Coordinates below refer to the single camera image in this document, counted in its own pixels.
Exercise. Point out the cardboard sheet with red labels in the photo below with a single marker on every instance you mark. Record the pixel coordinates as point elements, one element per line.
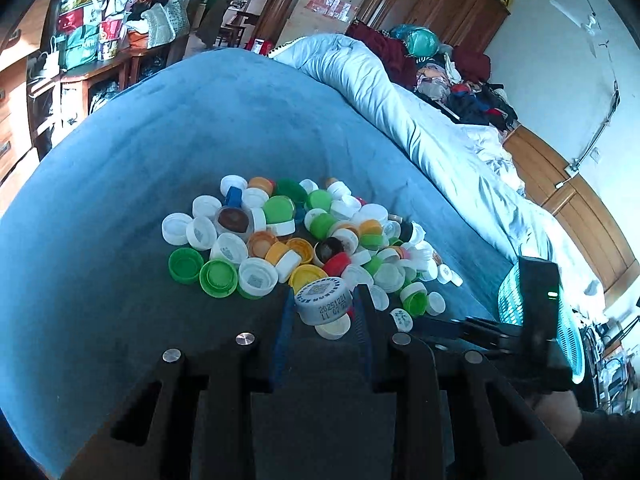
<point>327,2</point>

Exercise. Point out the blue bed blanket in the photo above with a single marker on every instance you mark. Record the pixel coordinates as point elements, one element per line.
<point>150,160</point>

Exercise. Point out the pile of mixed bottle caps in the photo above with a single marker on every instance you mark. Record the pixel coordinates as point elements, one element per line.
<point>260,240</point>

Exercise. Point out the light blue quilt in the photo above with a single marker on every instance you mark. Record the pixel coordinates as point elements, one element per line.
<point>440,145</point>

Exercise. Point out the pile of clothes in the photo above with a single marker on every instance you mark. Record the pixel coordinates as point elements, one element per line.
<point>450,80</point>

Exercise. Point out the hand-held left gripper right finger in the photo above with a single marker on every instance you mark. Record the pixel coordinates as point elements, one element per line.
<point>364,345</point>

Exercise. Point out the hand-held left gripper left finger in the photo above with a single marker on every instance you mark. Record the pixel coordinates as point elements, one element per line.
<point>281,340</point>

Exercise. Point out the grey bottle cap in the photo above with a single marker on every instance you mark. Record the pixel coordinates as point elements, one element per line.
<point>322,301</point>

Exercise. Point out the wooden wardrobe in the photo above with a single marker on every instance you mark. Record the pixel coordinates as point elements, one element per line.
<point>435,0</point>

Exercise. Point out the teal plastic basket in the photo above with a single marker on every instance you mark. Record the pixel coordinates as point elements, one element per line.
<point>510,300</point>

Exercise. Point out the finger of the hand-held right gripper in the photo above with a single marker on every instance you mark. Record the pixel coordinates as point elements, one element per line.
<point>475,332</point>

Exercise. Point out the floor clutter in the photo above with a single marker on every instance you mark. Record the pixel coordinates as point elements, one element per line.
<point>612,355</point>

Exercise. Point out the person's right forearm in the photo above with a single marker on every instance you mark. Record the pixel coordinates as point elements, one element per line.
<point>556,416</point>

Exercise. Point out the green plastic bag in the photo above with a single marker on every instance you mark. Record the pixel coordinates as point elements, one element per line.
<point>421,41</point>

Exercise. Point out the dark wooden chair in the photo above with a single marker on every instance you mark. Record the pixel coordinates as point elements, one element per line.
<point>237,27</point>

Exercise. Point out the wooden headboard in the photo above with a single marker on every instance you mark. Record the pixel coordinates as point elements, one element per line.
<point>590,210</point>

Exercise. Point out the wooden cabinet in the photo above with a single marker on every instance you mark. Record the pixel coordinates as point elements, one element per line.
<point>75,90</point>

